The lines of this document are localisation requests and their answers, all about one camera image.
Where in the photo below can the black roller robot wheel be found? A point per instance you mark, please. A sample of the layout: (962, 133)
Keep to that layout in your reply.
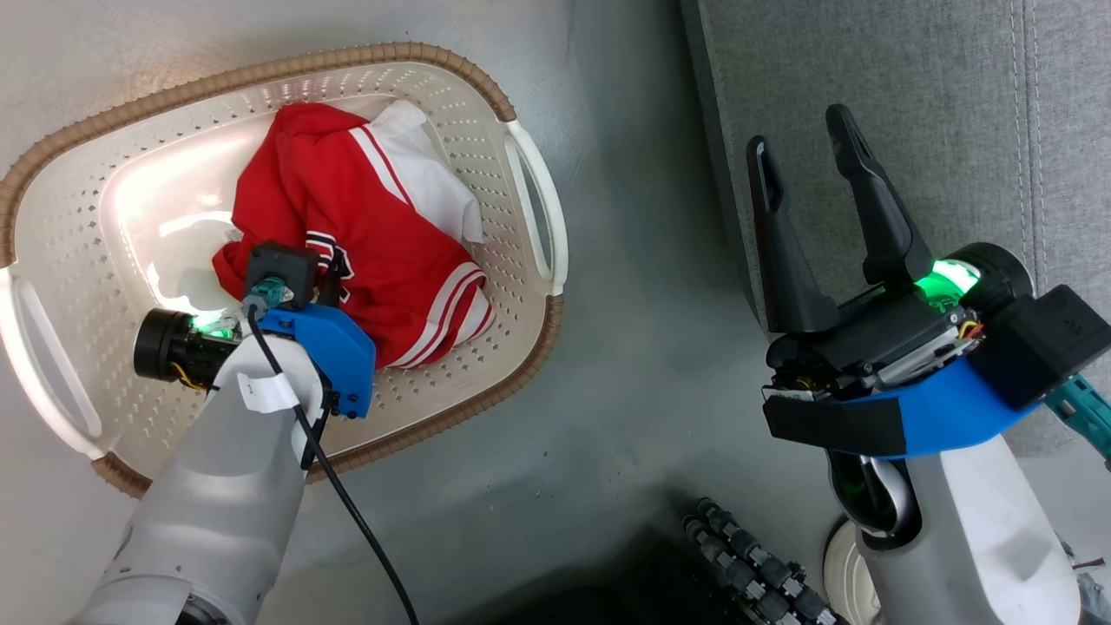
(755, 569)

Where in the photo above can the red and white jersey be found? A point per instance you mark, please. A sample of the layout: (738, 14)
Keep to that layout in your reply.
(382, 234)

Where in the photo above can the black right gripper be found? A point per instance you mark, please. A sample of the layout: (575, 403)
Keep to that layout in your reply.
(894, 334)

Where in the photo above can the blue left camera mount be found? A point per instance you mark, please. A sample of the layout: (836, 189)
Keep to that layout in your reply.
(334, 347)

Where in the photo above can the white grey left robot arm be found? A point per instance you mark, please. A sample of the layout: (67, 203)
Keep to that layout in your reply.
(217, 495)

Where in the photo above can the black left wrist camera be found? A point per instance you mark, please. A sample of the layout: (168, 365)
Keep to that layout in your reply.
(282, 271)

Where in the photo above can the blue right camera mount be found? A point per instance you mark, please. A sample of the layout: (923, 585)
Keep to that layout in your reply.
(937, 417)

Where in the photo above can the cream perforated laundry basket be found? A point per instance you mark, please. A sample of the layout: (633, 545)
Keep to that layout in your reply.
(104, 226)

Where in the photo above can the grey fabric sofa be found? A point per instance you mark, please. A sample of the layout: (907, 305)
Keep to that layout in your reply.
(937, 113)

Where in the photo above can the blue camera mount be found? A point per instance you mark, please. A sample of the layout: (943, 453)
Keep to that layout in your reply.
(937, 417)
(334, 347)

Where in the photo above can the white round wheel hub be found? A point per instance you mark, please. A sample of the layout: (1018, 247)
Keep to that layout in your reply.
(842, 573)

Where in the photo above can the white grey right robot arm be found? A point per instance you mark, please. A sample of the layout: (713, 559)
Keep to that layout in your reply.
(963, 538)

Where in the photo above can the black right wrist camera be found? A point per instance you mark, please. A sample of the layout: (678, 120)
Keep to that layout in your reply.
(1037, 343)

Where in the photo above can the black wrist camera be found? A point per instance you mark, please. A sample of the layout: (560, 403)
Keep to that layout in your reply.
(1037, 343)
(282, 271)

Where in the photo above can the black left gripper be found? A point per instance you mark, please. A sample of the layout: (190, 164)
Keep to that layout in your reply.
(174, 347)

